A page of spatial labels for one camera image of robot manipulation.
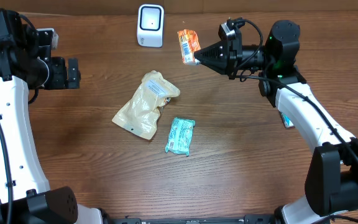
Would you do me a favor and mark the orange Kleenex tissue pack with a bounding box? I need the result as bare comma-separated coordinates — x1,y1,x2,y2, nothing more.
178,29,201,65

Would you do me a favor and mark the beige paper pouch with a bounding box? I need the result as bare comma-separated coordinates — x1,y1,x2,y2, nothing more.
112,70,180,140

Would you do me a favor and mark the teal Kleenex tissue pack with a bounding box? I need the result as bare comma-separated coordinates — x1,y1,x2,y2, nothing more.
280,112,295,129

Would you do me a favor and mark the green wet wipes pack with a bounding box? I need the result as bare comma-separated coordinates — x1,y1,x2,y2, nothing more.
165,117,196,156

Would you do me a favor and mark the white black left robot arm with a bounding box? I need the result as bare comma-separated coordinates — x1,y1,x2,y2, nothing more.
0,9,109,223

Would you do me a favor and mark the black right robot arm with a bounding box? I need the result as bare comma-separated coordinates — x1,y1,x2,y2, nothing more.
194,17,358,223

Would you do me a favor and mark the white black barcode scanner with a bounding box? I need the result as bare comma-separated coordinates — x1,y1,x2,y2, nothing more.
137,4,165,48

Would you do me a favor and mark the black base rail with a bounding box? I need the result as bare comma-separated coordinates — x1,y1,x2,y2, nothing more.
108,214,284,224

